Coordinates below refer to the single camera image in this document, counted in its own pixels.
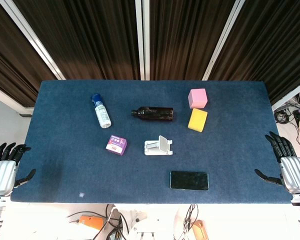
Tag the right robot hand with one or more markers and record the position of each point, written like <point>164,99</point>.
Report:
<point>292,172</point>

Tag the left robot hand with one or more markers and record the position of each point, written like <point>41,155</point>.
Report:
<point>2,172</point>

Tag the black smartphone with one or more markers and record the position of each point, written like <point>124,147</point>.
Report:
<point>189,180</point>

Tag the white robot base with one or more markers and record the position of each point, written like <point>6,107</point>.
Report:
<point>146,228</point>

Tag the white phone stand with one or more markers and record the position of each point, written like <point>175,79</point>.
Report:
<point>158,147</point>

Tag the orange device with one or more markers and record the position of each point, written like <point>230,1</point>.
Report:
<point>91,222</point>

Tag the yellow sponge block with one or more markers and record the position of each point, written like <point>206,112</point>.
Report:
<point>197,120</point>

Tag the wooden block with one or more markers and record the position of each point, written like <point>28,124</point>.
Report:
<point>199,230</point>

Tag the white bottle blue cap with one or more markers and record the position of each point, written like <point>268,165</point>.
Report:
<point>101,111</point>

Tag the purple small box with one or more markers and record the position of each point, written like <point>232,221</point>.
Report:
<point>117,145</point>

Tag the pink cube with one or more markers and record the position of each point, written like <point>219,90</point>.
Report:
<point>198,98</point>

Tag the blue table mat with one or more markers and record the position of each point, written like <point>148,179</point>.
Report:
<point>150,142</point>

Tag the dark brown bottle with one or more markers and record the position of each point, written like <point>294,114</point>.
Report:
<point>153,114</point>

